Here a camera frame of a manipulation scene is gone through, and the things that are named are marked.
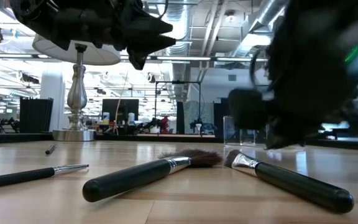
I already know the black room partition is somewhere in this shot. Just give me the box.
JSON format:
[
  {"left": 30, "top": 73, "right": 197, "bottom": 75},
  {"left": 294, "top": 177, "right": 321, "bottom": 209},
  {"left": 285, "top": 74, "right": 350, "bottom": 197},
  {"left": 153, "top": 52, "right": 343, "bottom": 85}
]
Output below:
[{"left": 213, "top": 98, "right": 229, "bottom": 138}]

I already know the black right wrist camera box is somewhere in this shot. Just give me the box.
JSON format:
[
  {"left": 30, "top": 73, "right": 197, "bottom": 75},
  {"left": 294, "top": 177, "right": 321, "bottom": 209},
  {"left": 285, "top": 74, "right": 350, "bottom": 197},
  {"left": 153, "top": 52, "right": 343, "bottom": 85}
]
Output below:
[{"left": 228, "top": 88, "right": 269, "bottom": 131}]

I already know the black table edge rail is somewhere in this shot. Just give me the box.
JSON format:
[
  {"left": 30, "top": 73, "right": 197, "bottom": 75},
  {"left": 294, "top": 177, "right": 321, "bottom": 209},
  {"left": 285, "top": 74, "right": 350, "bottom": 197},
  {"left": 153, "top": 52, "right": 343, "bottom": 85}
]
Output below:
[{"left": 0, "top": 133, "right": 358, "bottom": 152}]

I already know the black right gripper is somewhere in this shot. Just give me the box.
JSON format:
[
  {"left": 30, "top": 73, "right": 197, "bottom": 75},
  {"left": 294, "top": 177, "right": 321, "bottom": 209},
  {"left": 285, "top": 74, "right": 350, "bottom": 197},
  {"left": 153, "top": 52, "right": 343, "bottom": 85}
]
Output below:
[{"left": 265, "top": 37, "right": 358, "bottom": 150}]

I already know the large fluffy brown-bristle brush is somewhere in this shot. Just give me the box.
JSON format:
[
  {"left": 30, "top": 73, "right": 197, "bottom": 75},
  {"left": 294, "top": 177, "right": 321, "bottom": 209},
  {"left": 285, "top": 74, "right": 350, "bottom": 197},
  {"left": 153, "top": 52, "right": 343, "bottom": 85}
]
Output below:
[{"left": 81, "top": 148, "right": 224, "bottom": 203}]

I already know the black metal frame stand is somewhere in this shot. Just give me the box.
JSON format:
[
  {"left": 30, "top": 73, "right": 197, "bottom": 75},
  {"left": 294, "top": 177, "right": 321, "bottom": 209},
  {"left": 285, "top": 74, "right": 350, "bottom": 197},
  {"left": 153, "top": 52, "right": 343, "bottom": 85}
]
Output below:
[{"left": 155, "top": 80, "right": 202, "bottom": 135}]

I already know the large flat-top makeup brush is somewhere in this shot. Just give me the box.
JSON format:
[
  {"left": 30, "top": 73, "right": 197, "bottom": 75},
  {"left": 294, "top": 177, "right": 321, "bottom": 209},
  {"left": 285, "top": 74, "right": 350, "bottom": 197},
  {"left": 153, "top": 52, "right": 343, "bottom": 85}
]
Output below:
[{"left": 224, "top": 149, "right": 355, "bottom": 215}]

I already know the silver spiral ceiling duct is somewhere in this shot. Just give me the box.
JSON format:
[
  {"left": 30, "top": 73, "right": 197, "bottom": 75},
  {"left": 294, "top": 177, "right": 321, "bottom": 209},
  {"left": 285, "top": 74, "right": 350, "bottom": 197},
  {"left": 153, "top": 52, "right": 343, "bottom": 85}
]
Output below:
[
  {"left": 163, "top": 0, "right": 192, "bottom": 102},
  {"left": 233, "top": 0, "right": 288, "bottom": 57}
]

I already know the red background object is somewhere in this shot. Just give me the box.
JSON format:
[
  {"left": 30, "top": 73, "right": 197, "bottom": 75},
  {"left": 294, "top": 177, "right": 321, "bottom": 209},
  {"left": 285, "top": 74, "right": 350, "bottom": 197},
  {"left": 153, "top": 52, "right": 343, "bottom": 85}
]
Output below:
[{"left": 160, "top": 116, "right": 170, "bottom": 134}]

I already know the thin black silver-ferrule brush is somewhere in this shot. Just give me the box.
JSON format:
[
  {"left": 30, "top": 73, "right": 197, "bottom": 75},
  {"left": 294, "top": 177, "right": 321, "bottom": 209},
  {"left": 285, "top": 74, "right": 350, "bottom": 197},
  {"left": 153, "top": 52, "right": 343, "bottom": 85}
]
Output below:
[{"left": 0, "top": 163, "right": 90, "bottom": 191}]

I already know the black background cabinet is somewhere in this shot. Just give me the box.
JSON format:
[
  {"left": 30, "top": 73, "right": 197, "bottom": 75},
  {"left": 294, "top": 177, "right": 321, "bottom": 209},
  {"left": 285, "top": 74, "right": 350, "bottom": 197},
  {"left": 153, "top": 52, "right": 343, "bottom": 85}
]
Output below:
[{"left": 19, "top": 98, "right": 54, "bottom": 134}]

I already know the black computer monitor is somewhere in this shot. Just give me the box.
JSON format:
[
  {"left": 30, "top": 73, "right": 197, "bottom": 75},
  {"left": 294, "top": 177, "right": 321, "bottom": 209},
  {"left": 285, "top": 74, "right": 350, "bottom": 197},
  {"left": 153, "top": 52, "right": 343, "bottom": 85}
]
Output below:
[{"left": 101, "top": 98, "right": 140, "bottom": 126}]

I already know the clear acrylic organizer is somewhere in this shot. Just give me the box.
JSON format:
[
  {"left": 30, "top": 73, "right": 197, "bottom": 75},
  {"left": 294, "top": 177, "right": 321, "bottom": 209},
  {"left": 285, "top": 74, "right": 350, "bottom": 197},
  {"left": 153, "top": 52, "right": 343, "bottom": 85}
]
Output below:
[{"left": 223, "top": 115, "right": 269, "bottom": 147}]

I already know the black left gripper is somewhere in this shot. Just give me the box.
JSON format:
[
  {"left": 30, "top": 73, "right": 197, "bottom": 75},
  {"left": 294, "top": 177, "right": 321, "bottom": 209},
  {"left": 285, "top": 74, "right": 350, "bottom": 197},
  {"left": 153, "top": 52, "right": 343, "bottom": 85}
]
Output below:
[{"left": 53, "top": 0, "right": 177, "bottom": 53}]

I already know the silver lamp with white shade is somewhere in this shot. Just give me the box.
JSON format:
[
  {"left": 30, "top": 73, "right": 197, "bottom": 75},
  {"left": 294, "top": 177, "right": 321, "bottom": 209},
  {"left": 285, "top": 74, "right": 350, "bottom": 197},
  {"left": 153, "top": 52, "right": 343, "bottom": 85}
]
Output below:
[{"left": 32, "top": 34, "right": 121, "bottom": 142}]

